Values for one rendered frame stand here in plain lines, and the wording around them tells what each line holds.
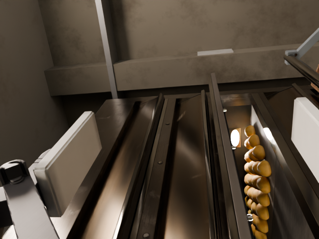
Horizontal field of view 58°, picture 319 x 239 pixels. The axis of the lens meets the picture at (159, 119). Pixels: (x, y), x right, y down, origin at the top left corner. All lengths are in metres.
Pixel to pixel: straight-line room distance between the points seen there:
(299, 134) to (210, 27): 3.15
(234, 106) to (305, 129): 1.66
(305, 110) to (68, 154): 0.13
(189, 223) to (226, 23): 2.68
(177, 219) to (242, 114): 1.07
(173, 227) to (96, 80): 2.60
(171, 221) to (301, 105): 0.79
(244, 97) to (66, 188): 1.69
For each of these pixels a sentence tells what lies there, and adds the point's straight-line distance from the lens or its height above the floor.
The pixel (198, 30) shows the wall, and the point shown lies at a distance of 3.32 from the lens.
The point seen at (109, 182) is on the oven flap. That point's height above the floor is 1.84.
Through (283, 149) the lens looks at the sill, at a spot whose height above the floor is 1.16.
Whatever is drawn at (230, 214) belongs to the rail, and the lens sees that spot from 0.72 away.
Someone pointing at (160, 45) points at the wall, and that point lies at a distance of 3.36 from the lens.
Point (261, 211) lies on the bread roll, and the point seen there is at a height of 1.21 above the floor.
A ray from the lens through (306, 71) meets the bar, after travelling 0.94.
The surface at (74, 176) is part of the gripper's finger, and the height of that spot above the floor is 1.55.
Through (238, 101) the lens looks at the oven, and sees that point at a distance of 1.82.
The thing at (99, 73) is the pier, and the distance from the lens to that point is 3.30.
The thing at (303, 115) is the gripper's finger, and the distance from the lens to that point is 0.18.
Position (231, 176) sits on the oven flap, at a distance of 0.83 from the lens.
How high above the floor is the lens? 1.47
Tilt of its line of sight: 9 degrees up
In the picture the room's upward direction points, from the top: 93 degrees counter-clockwise
